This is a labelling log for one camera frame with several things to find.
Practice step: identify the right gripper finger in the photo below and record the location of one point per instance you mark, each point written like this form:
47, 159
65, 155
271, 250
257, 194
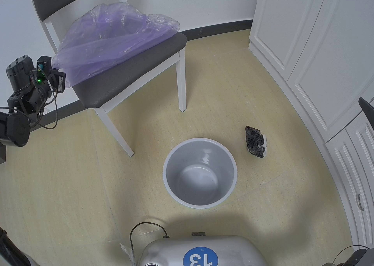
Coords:
368, 113

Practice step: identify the white wardrobe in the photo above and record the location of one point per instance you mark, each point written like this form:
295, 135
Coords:
321, 54

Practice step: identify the white chair grey seat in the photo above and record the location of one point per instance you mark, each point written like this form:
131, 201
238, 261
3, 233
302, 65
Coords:
131, 78

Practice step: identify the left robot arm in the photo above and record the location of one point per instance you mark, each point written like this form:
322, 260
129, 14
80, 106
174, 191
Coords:
17, 124

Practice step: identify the purple plastic bag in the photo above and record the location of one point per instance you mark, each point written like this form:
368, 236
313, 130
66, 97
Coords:
111, 37

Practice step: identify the white trash bin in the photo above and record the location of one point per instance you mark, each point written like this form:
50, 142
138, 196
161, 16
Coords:
201, 180

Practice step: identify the clear plastic scrap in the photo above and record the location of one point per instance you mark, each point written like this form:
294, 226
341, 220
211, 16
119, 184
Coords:
127, 251

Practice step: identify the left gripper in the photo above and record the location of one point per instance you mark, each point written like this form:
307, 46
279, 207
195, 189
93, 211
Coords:
60, 82

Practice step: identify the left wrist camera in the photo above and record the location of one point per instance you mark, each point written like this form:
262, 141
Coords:
43, 62

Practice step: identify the black plastic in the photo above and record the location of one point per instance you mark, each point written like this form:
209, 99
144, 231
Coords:
254, 140

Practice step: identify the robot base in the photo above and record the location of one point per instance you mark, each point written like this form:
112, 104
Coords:
233, 250

